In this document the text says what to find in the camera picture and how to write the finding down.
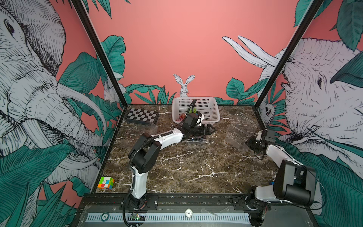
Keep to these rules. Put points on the black white chessboard box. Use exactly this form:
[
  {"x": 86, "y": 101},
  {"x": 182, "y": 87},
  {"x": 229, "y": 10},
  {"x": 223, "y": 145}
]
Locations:
[{"x": 142, "y": 116}]

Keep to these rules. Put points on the black frame post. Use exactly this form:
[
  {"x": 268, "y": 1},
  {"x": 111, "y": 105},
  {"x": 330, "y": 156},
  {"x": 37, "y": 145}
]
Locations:
[
  {"x": 301, "y": 29},
  {"x": 87, "y": 24}
]

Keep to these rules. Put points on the black front mounting rail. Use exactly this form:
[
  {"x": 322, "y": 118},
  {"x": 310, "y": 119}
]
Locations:
[{"x": 154, "y": 201}]

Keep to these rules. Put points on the black left frame post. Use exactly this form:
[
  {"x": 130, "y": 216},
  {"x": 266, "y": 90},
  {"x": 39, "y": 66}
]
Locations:
[{"x": 87, "y": 24}]

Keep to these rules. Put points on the green grape bunch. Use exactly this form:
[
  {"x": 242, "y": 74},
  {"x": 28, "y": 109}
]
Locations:
[{"x": 194, "y": 110}]

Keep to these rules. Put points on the clear plastic clamshell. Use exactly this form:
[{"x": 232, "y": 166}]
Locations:
[
  {"x": 150, "y": 129},
  {"x": 240, "y": 129}
]

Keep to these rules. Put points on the colourful rubik cube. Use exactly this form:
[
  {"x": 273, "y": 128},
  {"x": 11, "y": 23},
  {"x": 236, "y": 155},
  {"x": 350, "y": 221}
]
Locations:
[{"x": 106, "y": 183}]

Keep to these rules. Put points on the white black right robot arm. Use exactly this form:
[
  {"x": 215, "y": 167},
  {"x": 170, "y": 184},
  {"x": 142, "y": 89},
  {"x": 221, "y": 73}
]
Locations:
[{"x": 294, "y": 183}]

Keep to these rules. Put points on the purple grape bunch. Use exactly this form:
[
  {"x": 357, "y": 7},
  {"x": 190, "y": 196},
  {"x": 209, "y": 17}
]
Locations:
[{"x": 194, "y": 139}]

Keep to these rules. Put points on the clear plastic clamshell container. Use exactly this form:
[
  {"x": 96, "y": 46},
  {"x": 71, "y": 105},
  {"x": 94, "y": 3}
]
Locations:
[{"x": 197, "y": 141}]

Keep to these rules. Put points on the black right frame post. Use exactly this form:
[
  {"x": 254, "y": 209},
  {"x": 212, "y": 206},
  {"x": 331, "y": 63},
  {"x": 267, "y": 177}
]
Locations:
[{"x": 301, "y": 29}]

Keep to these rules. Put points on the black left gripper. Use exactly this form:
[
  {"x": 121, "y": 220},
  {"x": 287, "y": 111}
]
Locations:
[{"x": 204, "y": 132}]

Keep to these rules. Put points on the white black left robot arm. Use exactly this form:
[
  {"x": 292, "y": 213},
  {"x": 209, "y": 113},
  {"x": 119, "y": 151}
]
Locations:
[{"x": 144, "y": 153}]

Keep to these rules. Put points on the white perforated plastic basket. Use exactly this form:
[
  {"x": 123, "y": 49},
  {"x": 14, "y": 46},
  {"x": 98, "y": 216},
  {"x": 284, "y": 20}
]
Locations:
[{"x": 204, "y": 105}]

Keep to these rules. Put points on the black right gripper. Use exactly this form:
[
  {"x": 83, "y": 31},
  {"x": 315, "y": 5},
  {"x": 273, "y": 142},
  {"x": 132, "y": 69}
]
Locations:
[{"x": 250, "y": 142}]

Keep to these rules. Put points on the white slotted cable duct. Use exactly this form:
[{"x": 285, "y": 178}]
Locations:
[{"x": 239, "y": 218}]

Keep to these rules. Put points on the red grape bunch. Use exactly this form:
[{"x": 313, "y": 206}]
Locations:
[{"x": 181, "y": 117}]

